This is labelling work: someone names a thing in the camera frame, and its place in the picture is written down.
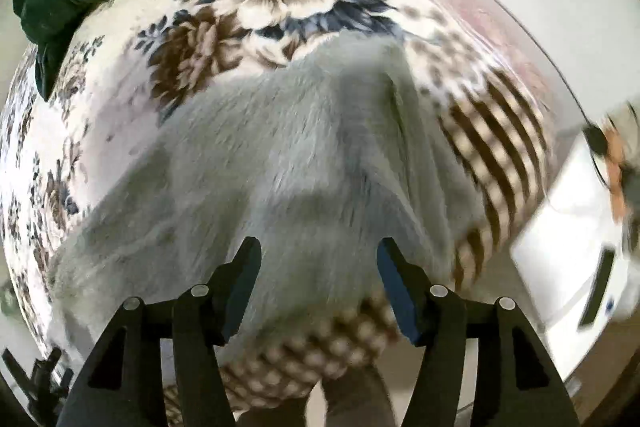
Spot white appliance box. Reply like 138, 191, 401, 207
510, 138, 640, 360

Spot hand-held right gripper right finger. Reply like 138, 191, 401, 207
376, 237, 581, 427

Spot floral printed blanket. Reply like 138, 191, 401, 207
0, 0, 558, 427

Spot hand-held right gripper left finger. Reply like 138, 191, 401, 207
56, 236, 263, 427

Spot grey fleece pants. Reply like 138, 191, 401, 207
49, 32, 488, 364

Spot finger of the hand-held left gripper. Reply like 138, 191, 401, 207
1, 347, 75, 427

